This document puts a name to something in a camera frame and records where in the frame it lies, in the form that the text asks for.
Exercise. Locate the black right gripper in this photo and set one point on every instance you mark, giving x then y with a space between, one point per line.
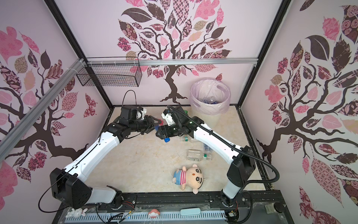
162 129

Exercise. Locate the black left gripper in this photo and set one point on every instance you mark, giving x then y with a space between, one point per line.
150 123

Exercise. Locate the white bin pink liner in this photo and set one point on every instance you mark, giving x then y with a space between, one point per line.
210 96

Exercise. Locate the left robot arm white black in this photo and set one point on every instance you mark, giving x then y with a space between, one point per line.
68 184

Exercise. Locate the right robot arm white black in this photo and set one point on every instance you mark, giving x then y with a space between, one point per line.
240 159

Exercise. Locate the crushed clear bottle blue cap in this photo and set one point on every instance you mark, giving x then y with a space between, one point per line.
167 139

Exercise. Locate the clear bottle green cap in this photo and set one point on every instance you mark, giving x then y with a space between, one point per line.
197 155

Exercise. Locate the upright blue label water bottle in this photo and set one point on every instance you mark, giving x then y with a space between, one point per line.
207 149

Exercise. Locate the cartoon boy plush doll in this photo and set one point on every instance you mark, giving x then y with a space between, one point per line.
191 177

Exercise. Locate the teal eraser block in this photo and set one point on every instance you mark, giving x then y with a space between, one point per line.
190 212

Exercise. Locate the red white small figurine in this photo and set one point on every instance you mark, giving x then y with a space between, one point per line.
154 213

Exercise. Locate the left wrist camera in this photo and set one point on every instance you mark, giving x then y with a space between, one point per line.
141 113

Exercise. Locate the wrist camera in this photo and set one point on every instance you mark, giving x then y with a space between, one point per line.
141 113
167 116

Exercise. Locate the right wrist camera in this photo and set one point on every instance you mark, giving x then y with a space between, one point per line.
167 116

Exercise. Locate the black wire basket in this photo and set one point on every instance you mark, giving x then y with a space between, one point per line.
111 71

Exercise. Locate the aluminium rail back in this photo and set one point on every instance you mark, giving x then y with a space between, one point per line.
240 60

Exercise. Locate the aluminium rail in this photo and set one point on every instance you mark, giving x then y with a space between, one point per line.
15 135
240 60

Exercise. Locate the white cable duct strip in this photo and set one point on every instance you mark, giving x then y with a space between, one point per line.
144 217

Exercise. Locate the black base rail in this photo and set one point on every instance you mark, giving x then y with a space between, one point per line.
252 207

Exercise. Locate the aluminium rail left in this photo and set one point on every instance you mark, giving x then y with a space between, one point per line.
15 135

